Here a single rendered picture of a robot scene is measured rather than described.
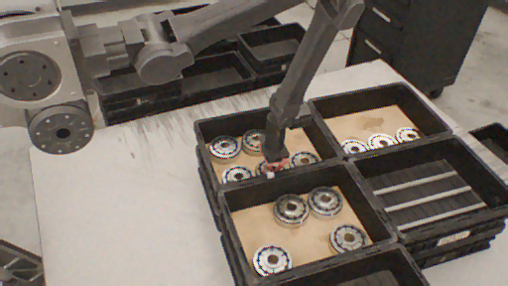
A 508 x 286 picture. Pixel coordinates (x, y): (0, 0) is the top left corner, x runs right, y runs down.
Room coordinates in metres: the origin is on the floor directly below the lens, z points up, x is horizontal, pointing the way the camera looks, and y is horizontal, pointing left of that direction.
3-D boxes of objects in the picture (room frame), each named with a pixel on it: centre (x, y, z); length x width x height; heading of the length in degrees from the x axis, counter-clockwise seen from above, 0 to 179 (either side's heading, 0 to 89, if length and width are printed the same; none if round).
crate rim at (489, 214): (0.85, -0.51, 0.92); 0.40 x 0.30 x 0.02; 111
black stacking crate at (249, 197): (0.70, -0.13, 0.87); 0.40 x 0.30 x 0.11; 111
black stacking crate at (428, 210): (0.85, -0.51, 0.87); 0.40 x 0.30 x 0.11; 111
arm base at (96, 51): (0.62, 0.28, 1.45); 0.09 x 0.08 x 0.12; 27
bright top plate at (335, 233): (0.68, -0.26, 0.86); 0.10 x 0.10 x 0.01
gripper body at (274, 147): (0.92, -0.05, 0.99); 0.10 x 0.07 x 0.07; 21
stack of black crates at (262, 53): (2.16, -0.08, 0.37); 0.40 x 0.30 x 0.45; 117
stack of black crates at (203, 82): (1.98, 0.27, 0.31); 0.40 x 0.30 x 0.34; 117
